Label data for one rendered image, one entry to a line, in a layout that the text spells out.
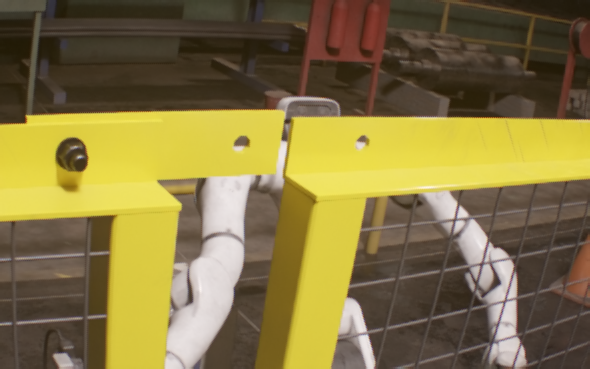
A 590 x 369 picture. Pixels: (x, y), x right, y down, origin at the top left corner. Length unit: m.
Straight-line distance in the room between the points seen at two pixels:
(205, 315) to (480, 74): 8.28
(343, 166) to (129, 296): 0.22
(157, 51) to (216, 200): 8.30
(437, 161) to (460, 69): 8.47
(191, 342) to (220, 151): 0.68
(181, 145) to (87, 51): 8.86
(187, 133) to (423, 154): 0.23
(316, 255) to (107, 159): 0.18
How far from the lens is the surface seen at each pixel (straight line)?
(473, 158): 0.80
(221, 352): 2.33
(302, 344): 0.70
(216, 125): 0.63
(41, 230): 5.01
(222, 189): 1.53
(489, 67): 9.58
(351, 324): 1.80
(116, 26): 8.00
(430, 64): 9.11
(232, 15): 10.80
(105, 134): 0.59
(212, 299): 1.34
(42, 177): 0.59
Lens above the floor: 2.01
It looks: 18 degrees down
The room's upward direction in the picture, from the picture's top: 9 degrees clockwise
